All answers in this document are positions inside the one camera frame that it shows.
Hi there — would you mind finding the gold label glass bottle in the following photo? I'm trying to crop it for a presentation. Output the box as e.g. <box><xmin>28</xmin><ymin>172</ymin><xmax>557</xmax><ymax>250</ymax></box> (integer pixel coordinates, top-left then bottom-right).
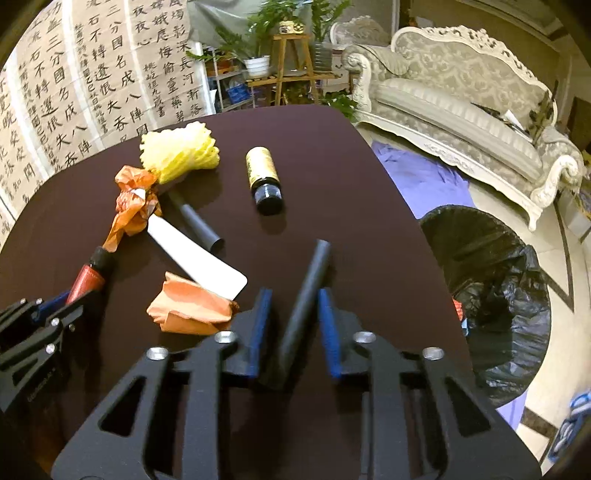
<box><xmin>246</xmin><ymin>147</ymin><xmax>283</xmax><ymax>216</ymax></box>

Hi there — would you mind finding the short black tube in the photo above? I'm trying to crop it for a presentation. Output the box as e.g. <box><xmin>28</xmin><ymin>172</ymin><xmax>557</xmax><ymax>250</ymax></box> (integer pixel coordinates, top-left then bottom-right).
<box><xmin>167</xmin><ymin>189</ymin><xmax>227</xmax><ymax>254</ymax></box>

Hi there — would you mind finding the calligraphy wall hanging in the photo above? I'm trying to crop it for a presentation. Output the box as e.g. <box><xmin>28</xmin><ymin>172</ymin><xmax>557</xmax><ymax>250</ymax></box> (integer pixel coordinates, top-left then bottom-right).
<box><xmin>0</xmin><ymin>0</ymin><xmax>215</xmax><ymax>250</ymax></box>

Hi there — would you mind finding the bin with black bag liner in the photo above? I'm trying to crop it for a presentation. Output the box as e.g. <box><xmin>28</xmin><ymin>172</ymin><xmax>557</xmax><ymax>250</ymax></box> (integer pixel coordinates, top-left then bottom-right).
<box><xmin>418</xmin><ymin>205</ymin><xmax>552</xmax><ymax>409</ymax></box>

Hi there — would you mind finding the small leafy potted plant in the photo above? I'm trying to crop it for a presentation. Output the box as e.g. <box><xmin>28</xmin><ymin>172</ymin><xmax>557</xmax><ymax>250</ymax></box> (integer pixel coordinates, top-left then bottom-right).
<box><xmin>321</xmin><ymin>90</ymin><xmax>358</xmax><ymax>121</ymax></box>

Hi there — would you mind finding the plant in white pot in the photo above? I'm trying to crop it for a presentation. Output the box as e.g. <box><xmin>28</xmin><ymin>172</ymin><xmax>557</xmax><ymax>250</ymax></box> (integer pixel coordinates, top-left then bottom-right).
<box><xmin>187</xmin><ymin>2</ymin><xmax>278</xmax><ymax>79</ymax></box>

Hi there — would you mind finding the long black tube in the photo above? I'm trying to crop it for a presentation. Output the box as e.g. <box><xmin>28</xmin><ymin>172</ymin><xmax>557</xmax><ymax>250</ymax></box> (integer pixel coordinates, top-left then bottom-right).
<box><xmin>259</xmin><ymin>240</ymin><xmax>331</xmax><ymax>391</ymax></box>

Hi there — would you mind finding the toy rifle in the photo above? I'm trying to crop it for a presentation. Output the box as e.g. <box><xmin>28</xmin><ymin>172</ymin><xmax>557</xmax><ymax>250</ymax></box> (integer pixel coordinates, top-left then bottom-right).
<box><xmin>531</xmin><ymin>90</ymin><xmax>557</xmax><ymax>139</ymax></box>

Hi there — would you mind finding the purple floor cloth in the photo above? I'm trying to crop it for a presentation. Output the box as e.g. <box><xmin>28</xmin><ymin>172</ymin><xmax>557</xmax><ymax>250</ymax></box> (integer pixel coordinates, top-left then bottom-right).
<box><xmin>372</xmin><ymin>141</ymin><xmax>527</xmax><ymax>428</ymax></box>

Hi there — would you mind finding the grey curtain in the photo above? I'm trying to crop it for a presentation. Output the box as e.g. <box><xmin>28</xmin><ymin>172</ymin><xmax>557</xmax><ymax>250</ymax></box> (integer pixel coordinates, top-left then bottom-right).
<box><xmin>187</xmin><ymin>0</ymin><xmax>278</xmax><ymax>47</ymax></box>

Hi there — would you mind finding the blue shoe rack with slippers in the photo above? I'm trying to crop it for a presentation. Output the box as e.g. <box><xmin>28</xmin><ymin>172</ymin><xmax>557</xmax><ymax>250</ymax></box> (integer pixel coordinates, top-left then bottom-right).
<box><xmin>549</xmin><ymin>392</ymin><xmax>591</xmax><ymax>462</ymax></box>

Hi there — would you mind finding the yellow foam fruit net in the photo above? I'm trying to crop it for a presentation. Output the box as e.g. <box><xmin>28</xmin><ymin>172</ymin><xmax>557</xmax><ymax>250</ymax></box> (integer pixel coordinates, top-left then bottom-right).
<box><xmin>139</xmin><ymin>121</ymin><xmax>220</xmax><ymax>184</ymax></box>

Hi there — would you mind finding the white card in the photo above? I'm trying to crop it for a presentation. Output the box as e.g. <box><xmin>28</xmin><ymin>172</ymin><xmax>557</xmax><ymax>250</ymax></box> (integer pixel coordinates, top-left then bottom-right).
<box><xmin>147</xmin><ymin>216</ymin><xmax>247</xmax><ymax>298</ymax></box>

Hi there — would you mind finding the ornate white patterned sofa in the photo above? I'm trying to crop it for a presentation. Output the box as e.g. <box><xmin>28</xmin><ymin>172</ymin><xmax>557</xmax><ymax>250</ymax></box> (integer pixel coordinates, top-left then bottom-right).
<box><xmin>342</xmin><ymin>25</ymin><xmax>585</xmax><ymax>232</ymax></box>

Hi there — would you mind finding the ornate white armchair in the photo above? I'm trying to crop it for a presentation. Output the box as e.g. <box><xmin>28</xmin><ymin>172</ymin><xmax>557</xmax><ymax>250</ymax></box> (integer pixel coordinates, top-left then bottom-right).
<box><xmin>330</xmin><ymin>16</ymin><xmax>391</xmax><ymax>61</ymax></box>

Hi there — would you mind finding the orange paper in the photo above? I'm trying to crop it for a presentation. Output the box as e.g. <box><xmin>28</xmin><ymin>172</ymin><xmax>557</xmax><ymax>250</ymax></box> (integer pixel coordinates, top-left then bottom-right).
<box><xmin>147</xmin><ymin>272</ymin><xmax>241</xmax><ymax>335</ymax></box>

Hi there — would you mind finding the red tube with black cap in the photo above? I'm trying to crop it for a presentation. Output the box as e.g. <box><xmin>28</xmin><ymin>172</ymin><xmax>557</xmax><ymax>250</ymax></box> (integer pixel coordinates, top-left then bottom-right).
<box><xmin>66</xmin><ymin>247</ymin><xmax>116</xmax><ymax>305</ymax></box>

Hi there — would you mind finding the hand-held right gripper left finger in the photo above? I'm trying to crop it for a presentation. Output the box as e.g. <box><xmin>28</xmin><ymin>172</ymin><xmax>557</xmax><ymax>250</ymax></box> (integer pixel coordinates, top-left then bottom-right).
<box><xmin>51</xmin><ymin>287</ymin><xmax>274</xmax><ymax>480</ymax></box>

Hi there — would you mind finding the pile of papers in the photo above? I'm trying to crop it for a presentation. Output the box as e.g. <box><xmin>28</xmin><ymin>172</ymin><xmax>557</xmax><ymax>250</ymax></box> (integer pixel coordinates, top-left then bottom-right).
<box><xmin>471</xmin><ymin>104</ymin><xmax>532</xmax><ymax>134</ymax></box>

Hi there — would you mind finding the metal shelf rack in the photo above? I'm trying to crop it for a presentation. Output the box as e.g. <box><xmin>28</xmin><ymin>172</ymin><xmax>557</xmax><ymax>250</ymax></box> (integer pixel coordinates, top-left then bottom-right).
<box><xmin>208</xmin><ymin>69</ymin><xmax>252</xmax><ymax>114</ymax></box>

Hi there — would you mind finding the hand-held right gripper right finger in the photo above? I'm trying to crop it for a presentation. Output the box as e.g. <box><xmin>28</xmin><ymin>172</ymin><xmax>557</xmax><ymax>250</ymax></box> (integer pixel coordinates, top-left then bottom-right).
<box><xmin>318</xmin><ymin>287</ymin><xmax>541</xmax><ymax>480</ymax></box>

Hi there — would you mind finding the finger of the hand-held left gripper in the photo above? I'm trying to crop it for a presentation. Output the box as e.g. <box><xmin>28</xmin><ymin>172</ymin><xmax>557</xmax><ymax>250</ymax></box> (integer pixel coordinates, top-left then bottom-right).
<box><xmin>0</xmin><ymin>299</ymin><xmax>44</xmax><ymax>352</ymax></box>
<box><xmin>28</xmin><ymin>293</ymin><xmax>100</xmax><ymax>361</ymax></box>

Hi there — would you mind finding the tall plant in glass vase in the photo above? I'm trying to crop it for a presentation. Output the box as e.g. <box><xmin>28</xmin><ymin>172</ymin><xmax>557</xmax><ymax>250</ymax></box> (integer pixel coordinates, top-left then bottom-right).
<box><xmin>311</xmin><ymin>0</ymin><xmax>352</xmax><ymax>70</ymax></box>

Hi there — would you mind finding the orange plastic wrapper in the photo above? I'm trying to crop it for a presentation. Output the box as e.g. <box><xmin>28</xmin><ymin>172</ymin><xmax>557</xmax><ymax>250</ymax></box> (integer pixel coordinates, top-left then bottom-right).
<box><xmin>102</xmin><ymin>165</ymin><xmax>163</xmax><ymax>252</ymax></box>

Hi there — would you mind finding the wooden plant stand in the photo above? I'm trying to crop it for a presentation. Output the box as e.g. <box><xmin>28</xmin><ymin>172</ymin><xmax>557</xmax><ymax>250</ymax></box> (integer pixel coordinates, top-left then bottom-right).
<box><xmin>247</xmin><ymin>34</ymin><xmax>335</xmax><ymax>107</ymax></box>

